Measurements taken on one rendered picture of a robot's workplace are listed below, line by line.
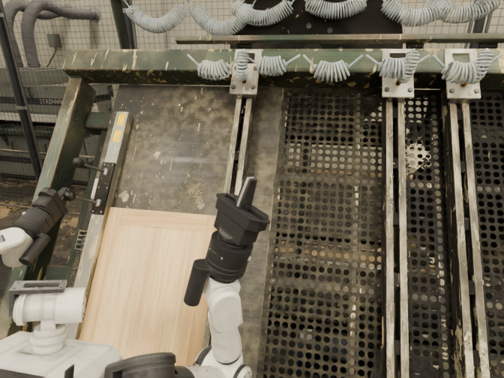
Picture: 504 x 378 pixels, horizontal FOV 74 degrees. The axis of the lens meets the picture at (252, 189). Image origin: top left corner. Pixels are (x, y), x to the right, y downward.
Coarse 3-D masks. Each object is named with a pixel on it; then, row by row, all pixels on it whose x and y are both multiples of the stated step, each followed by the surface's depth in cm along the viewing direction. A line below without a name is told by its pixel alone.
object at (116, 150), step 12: (132, 120) 136; (120, 144) 128; (108, 156) 128; (120, 156) 129; (120, 168) 129; (108, 204) 123; (96, 216) 121; (96, 228) 120; (96, 240) 118; (84, 252) 118; (96, 252) 118; (84, 264) 116; (84, 276) 115; (72, 324) 111; (72, 336) 110
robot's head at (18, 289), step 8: (24, 280) 63; (32, 280) 63; (40, 280) 64; (48, 280) 64; (56, 280) 64; (64, 280) 65; (16, 288) 60; (24, 288) 60; (32, 288) 61; (40, 288) 61; (48, 288) 62; (56, 288) 62; (64, 288) 63; (16, 296) 61; (16, 304) 59; (16, 312) 59; (16, 320) 59
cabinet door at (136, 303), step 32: (128, 224) 121; (160, 224) 119; (192, 224) 117; (128, 256) 117; (160, 256) 116; (192, 256) 114; (96, 288) 115; (128, 288) 114; (160, 288) 113; (96, 320) 112; (128, 320) 111; (160, 320) 110; (192, 320) 108; (128, 352) 108; (192, 352) 105
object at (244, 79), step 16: (240, 48) 110; (240, 64) 110; (240, 80) 115; (256, 80) 120; (240, 96) 122; (240, 112) 122; (240, 128) 124; (240, 144) 122; (240, 160) 116; (240, 176) 114; (224, 192) 113; (208, 336) 101
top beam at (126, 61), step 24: (72, 72) 137; (96, 72) 135; (120, 72) 133; (144, 72) 131; (168, 72) 130; (192, 72) 128; (288, 72) 121; (312, 72) 120; (360, 72) 117; (432, 72) 113
